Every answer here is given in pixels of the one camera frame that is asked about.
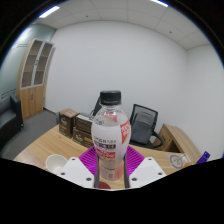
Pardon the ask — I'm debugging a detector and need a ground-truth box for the dark brown flat carton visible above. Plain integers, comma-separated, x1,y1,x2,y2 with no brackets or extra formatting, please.
74,112,96,134

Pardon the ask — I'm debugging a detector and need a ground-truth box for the purple standing card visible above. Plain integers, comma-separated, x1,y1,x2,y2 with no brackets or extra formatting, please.
195,150,212,165

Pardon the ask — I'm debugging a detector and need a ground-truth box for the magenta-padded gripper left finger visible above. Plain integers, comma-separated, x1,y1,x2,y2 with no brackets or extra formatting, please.
57,145,100,189

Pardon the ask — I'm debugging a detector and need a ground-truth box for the wooden cabinet with glass doors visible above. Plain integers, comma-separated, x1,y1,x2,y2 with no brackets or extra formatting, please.
15,38,56,121

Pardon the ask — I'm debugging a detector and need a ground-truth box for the white ceramic mug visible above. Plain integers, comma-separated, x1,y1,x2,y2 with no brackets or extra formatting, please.
45,154,69,176

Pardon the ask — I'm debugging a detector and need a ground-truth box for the black leather sofa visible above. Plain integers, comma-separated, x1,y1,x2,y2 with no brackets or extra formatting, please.
0,94,25,151

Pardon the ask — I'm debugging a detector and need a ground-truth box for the wooden side desk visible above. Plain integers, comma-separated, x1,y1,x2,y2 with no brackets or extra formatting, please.
159,123,203,164

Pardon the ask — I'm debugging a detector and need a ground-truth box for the long ceiling light panel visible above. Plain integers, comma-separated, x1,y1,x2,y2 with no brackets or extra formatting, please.
149,0,169,8
38,5,61,19

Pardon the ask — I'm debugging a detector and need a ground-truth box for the grey mesh-back office chair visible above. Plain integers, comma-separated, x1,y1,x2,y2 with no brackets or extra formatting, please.
129,103,164,150

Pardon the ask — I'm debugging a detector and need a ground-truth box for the clear bottle with black cap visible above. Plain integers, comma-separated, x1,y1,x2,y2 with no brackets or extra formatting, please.
91,90,132,182

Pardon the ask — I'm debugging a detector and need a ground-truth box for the brown carton with orange stripe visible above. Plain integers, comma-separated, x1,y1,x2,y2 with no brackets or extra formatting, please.
72,127,95,149

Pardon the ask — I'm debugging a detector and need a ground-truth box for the small dark brown carton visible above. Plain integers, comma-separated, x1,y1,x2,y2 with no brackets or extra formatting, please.
58,108,80,139

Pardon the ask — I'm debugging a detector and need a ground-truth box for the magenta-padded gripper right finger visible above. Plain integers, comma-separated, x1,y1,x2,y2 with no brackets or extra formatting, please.
123,144,167,190

